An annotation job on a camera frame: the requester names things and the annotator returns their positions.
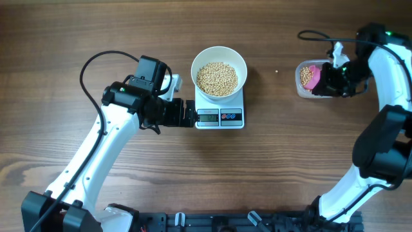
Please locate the pink measuring scoop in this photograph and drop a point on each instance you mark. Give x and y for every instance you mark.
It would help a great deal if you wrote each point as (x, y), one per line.
(317, 74)

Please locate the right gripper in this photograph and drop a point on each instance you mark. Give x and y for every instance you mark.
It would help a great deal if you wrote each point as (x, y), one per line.
(327, 86)

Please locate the white bowl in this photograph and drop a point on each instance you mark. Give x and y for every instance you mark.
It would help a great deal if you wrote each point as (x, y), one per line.
(225, 55)

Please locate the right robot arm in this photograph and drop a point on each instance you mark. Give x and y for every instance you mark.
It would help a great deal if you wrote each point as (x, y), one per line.
(379, 160)

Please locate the soybeans in bowl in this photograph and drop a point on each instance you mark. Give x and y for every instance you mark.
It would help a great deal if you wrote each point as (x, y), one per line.
(217, 79)

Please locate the pile of soybeans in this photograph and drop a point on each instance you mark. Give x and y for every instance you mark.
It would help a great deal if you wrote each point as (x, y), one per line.
(306, 75)

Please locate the white digital kitchen scale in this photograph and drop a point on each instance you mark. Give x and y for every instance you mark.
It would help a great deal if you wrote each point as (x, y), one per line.
(221, 114)

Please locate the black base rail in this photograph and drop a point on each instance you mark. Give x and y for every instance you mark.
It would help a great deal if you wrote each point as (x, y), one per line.
(277, 222)

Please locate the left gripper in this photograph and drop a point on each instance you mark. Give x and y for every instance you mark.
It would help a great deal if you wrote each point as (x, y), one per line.
(176, 119)

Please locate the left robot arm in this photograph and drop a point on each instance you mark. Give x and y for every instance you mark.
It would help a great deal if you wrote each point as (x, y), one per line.
(143, 101)

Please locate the clear plastic container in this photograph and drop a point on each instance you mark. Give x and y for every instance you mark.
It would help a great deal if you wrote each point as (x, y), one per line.
(300, 90)

